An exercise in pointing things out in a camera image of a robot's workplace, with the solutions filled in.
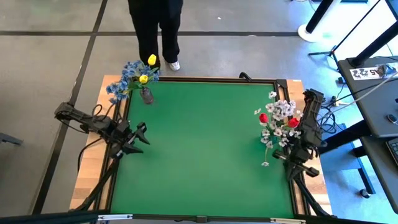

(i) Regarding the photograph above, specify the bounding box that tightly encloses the black keyboard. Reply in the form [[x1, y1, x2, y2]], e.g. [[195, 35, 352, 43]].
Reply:
[[385, 138, 398, 168]]

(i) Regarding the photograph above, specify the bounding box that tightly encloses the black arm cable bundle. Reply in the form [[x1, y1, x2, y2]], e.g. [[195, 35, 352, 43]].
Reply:
[[73, 155, 121, 213], [292, 177, 332, 217]]

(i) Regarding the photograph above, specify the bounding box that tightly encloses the person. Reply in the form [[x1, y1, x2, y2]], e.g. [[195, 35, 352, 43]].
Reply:
[[127, 0, 184, 72]]

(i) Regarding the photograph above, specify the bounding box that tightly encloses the white artificial flower bunch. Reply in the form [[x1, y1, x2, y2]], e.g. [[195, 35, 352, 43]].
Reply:
[[259, 124, 303, 167], [253, 91, 304, 125]]

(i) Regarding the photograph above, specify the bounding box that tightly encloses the yellow artificial tulip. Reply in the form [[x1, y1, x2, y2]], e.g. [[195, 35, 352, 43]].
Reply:
[[138, 74, 150, 91], [146, 54, 158, 91]]

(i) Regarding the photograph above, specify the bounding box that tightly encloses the thick black pole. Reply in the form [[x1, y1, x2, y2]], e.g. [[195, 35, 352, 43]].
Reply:
[[350, 20, 398, 67]]

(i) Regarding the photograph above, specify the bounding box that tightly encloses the grey floor object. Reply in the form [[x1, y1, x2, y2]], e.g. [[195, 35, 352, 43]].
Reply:
[[0, 132, 24, 146]]

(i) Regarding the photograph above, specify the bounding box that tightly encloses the grey cable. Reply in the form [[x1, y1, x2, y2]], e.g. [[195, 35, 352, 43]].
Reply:
[[323, 70, 398, 116]]

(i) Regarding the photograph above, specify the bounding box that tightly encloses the white base black pole stand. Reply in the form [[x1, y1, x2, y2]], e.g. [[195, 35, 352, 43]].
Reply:
[[297, 0, 340, 44]]

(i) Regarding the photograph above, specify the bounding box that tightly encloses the black desk crossbar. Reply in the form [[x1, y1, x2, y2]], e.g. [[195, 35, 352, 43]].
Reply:
[[317, 119, 373, 156]]

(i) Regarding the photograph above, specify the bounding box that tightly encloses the white printed label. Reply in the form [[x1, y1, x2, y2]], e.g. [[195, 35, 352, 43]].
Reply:
[[349, 66, 382, 81]]

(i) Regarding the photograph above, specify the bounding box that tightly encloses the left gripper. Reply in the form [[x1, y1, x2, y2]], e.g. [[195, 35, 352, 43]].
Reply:
[[108, 119, 151, 158]]

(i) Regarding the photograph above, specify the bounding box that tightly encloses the black frame beam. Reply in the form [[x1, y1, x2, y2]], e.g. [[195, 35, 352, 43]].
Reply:
[[0, 210, 103, 224]]

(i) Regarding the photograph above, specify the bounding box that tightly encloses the dark grey desk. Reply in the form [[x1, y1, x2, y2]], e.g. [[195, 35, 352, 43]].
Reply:
[[360, 135, 398, 215], [337, 55, 398, 138]]

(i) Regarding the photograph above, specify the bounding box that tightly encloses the thin black stand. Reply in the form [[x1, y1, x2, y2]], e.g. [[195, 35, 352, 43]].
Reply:
[[307, 0, 382, 57]]

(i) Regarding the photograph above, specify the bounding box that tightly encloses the blue artificial flower bunch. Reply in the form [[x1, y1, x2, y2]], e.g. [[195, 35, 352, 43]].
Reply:
[[105, 79, 134, 106], [122, 60, 161, 91]]

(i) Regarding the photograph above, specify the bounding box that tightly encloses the silver metal bracket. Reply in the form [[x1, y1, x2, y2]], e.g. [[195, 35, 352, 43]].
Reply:
[[98, 213, 134, 222], [269, 217, 307, 224]]

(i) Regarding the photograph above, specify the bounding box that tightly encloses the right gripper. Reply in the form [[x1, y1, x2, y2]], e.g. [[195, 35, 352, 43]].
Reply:
[[272, 144, 321, 182]]

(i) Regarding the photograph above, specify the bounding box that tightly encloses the green table mat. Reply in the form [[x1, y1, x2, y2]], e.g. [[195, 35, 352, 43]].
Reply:
[[110, 81, 295, 218]]

